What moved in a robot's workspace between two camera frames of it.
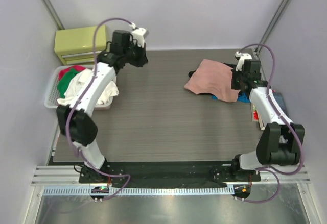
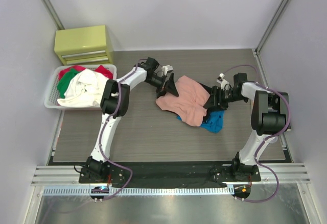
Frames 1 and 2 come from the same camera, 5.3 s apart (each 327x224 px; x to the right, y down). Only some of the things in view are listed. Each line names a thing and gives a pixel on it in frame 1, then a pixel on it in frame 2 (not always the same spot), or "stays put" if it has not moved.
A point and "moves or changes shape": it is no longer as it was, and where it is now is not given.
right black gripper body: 241,77 to 224,97
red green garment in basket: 64,75 stays put
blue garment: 241,97 moves or changes shape
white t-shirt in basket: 76,83 stays put
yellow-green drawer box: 75,46 stays put
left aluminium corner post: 46,3 stays put
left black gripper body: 135,54 to 158,82
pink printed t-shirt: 215,78 to 192,97
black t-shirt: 235,85 to 209,90
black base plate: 168,172 stays put
